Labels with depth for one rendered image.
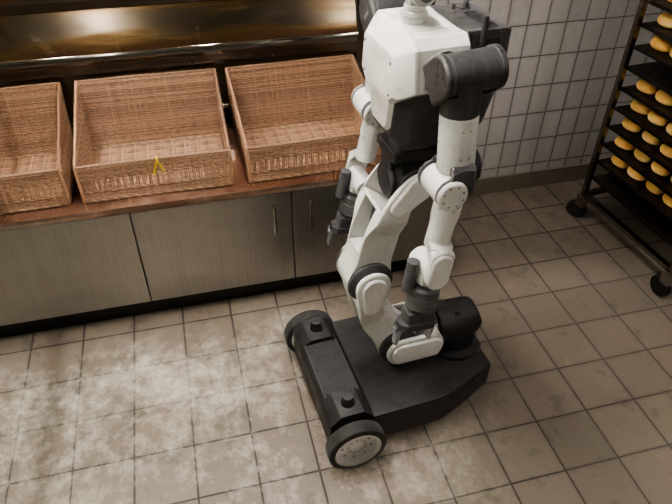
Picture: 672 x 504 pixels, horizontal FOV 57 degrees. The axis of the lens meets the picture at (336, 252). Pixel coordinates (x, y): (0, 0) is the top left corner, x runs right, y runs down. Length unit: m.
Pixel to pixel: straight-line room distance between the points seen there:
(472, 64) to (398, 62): 0.19
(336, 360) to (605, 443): 0.98
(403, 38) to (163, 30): 1.36
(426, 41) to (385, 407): 1.20
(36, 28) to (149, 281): 1.04
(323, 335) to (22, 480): 1.11
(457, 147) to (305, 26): 1.39
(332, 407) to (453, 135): 1.03
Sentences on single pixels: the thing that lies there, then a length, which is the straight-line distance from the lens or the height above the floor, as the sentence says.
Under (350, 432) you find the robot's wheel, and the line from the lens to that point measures 2.03.
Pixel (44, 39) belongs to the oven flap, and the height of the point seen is 1.01.
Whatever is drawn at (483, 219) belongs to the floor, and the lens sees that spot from 3.25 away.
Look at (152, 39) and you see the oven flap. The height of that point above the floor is 0.98.
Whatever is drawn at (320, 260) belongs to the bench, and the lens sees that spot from 2.63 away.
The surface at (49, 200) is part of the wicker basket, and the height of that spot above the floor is 0.61.
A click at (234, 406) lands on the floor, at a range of 2.35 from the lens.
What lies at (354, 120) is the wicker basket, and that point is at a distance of 2.79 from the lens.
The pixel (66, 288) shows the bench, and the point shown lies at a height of 0.24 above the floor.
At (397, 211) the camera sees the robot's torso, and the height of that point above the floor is 0.88.
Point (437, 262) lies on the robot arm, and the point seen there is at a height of 0.86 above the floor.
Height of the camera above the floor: 1.87
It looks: 39 degrees down
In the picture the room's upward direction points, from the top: straight up
